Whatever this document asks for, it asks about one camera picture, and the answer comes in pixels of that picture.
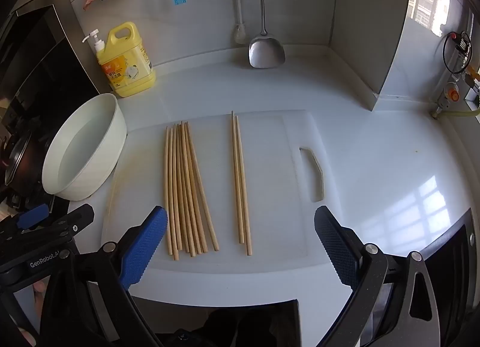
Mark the white plastic cutting board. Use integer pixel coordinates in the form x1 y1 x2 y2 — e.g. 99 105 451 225
100 109 344 274

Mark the gas valve with orange knob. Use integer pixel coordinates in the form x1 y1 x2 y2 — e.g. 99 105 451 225
435 80 461 108

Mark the brown pot with glass lid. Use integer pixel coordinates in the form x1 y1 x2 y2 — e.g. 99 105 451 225
0 133 41 187

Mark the long wooden chopstick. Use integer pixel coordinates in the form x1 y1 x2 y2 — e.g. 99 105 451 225
235 115 253 257
230 110 245 245

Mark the white round basin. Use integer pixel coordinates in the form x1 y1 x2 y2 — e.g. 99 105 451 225
41 93 128 201

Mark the black range hood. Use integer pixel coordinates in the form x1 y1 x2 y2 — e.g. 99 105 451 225
0 0 101 137

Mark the black looped cable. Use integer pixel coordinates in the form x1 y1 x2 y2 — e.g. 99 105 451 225
442 31 472 74

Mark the yellow gas hose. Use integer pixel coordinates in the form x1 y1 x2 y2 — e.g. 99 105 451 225
431 106 480 120

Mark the white long-handled utensil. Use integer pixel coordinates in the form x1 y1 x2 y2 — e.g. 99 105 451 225
230 0 247 44

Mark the dark sink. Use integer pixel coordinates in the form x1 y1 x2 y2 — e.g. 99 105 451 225
420 209 480 347

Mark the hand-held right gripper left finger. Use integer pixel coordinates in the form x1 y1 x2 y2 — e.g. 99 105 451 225
39 205 168 347

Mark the yellow dish soap bottle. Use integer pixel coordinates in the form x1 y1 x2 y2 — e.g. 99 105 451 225
82 22 157 98

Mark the metal spatula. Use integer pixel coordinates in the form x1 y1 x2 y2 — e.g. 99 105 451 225
248 0 286 69

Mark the black gas stove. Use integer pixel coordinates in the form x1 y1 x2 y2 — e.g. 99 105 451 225
0 133 68 220

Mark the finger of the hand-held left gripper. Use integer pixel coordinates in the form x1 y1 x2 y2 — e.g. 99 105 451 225
22 203 95 248
0 204 50 238

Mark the person's left hand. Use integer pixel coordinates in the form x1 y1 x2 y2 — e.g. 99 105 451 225
17 281 47 345

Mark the bundle of wooden chopsticks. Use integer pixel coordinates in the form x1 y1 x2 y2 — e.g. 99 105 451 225
163 121 220 261

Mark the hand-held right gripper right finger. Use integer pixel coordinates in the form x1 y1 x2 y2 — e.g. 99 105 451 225
314 205 440 347

